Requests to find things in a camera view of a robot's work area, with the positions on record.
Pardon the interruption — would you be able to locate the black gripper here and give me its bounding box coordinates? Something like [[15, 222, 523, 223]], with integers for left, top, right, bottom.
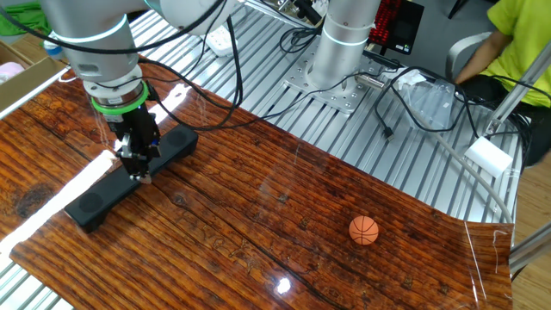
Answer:
[[105, 107, 163, 185]]

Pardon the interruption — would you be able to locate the bare forearm of yellow-shirt person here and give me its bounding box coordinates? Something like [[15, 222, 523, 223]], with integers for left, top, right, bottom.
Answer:
[[455, 29, 513, 85]]

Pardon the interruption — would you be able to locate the wood grain table mat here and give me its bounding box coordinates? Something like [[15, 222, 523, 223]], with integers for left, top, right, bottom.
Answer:
[[0, 59, 516, 310]]

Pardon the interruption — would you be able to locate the brown cardboard box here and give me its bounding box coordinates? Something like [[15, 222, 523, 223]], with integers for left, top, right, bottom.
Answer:
[[0, 40, 70, 121]]

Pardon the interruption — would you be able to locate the white spray bottle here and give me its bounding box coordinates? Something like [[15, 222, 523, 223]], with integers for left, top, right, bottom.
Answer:
[[42, 30, 65, 60]]

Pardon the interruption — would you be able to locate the white power strip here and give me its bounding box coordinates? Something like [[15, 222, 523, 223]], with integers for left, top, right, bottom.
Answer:
[[204, 24, 238, 58]]

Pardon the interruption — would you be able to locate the pink soft item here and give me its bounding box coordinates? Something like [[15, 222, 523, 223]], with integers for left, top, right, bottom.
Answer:
[[0, 61, 26, 84]]

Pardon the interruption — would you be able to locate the green cloth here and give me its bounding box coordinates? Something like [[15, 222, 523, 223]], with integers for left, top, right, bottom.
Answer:
[[0, 2, 53, 38]]

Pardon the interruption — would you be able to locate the silver robot mounting plate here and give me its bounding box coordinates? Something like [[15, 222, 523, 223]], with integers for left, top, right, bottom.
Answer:
[[282, 40, 391, 115]]

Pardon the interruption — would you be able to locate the small orange basketball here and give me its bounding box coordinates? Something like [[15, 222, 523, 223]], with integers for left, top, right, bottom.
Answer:
[[348, 214, 380, 246]]

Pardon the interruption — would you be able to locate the silver cylindrical connector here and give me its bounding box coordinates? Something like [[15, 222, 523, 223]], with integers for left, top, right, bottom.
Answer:
[[356, 73, 386, 90]]

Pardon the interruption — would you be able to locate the clear plastic bag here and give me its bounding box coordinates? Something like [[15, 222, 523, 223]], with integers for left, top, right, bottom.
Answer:
[[394, 71, 458, 130]]

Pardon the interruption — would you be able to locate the white rectangular box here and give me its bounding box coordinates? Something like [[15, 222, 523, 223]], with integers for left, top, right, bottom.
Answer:
[[463, 136, 514, 179]]

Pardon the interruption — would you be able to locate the green wrist flange ring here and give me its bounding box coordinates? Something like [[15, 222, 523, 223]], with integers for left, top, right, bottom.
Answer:
[[90, 81, 150, 116]]

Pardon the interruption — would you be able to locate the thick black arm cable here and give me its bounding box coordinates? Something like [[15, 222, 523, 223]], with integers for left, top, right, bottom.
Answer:
[[0, 0, 245, 133]]

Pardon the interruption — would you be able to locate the thin black speaker cable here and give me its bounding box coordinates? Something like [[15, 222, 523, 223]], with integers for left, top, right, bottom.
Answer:
[[189, 72, 375, 133]]

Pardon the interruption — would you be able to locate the black usb cable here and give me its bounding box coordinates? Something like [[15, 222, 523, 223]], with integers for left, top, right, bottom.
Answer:
[[373, 64, 479, 143]]

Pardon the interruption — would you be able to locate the thick grey hose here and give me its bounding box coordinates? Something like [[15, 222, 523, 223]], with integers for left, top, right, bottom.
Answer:
[[411, 109, 516, 224]]

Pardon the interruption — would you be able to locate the grey chair frame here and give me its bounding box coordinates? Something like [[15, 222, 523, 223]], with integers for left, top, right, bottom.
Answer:
[[445, 31, 492, 82]]

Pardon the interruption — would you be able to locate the aluminium frame post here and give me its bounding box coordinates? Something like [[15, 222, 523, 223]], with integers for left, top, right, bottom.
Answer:
[[485, 50, 551, 135]]

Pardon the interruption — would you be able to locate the black cable bundle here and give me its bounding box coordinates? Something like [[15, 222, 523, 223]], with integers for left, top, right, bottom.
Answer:
[[455, 75, 535, 173]]

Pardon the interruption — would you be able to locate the aluminium frame beam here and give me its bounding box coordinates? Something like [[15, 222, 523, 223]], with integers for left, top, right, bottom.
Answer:
[[509, 221, 551, 273]]

